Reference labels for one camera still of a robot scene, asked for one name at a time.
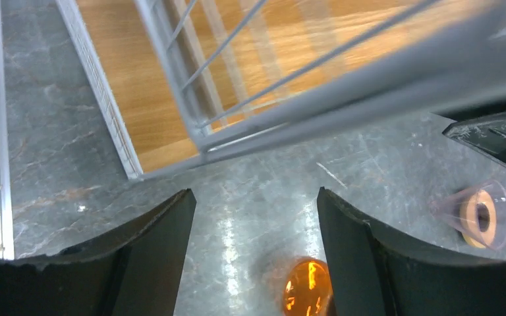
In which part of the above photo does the white wire shelf rack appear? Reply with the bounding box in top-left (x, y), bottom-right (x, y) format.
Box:
top-left (57, 1), bottom-right (506, 179)

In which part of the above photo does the clear plastic dripper cone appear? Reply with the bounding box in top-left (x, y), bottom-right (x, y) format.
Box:
top-left (431, 180), bottom-right (506, 250)

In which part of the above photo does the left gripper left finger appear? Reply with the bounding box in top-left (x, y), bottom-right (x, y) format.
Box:
top-left (0, 189), bottom-right (196, 315)

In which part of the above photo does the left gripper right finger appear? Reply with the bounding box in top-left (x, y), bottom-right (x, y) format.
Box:
top-left (317, 188), bottom-right (506, 315)

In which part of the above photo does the round wooden dripper collar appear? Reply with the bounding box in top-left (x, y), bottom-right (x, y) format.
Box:
top-left (459, 190), bottom-right (497, 248)

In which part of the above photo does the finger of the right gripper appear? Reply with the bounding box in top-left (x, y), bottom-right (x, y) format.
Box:
top-left (443, 111), bottom-right (506, 167)

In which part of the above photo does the amber glass carafe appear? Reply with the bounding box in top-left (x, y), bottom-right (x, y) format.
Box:
top-left (282, 257), bottom-right (333, 316)

